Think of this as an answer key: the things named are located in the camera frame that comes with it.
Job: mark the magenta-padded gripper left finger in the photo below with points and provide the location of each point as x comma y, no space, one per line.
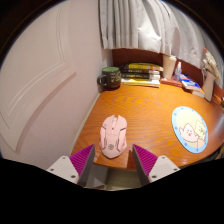
81,160

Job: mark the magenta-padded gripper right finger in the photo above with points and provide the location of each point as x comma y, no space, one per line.
145,160

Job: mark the pink computer mouse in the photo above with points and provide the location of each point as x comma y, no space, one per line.
113,136

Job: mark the round cartoon-print mouse pad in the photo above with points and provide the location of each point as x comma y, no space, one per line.
190,129

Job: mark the yellow and white book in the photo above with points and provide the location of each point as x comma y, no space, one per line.
140,82

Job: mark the red book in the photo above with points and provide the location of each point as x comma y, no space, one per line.
170,81

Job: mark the black book with yellow lettering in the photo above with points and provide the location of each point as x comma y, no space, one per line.
140,76

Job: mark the orange book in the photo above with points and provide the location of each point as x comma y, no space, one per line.
199,92

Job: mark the dark mug with green inside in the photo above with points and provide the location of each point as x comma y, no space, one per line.
111,78

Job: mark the thin black book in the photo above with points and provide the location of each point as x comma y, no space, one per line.
140,71

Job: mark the blue book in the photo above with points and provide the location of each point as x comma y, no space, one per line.
190,82

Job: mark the yellow-covered book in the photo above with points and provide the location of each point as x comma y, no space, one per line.
141,66

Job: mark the cream pitcher vase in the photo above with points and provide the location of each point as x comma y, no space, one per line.
209,87

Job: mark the white curtain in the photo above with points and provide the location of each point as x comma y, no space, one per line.
143,23

